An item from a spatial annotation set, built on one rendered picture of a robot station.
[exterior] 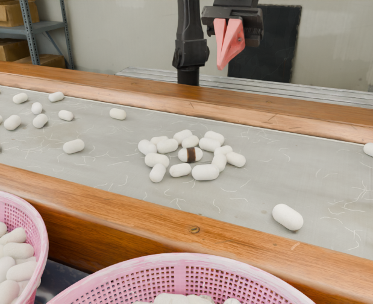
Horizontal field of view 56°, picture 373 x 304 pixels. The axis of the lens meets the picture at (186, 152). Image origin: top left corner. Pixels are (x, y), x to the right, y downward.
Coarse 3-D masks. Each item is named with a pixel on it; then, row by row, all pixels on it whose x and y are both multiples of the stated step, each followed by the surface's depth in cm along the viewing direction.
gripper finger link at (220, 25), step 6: (216, 18) 59; (216, 24) 58; (222, 24) 58; (216, 30) 58; (222, 30) 58; (246, 30) 61; (252, 30) 61; (258, 30) 61; (216, 36) 58; (222, 36) 58; (246, 36) 62; (252, 36) 61; (258, 36) 61; (222, 42) 58; (246, 42) 62; (252, 42) 62; (258, 42) 61
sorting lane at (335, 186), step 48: (0, 96) 80; (48, 96) 80; (0, 144) 59; (48, 144) 59; (96, 144) 59; (240, 144) 59; (288, 144) 59; (336, 144) 59; (144, 192) 47; (192, 192) 47; (240, 192) 47; (288, 192) 47; (336, 192) 47; (336, 240) 39
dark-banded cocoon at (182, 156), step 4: (184, 148) 53; (196, 148) 53; (180, 152) 53; (184, 152) 53; (196, 152) 53; (200, 152) 53; (180, 156) 53; (184, 156) 53; (196, 156) 53; (200, 156) 53; (184, 160) 53; (196, 160) 54
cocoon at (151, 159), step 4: (148, 156) 52; (152, 156) 51; (156, 156) 51; (160, 156) 51; (164, 156) 51; (148, 160) 51; (152, 160) 51; (156, 160) 51; (160, 160) 51; (164, 160) 51; (168, 160) 51; (148, 164) 52; (152, 164) 51; (164, 164) 51; (168, 164) 51
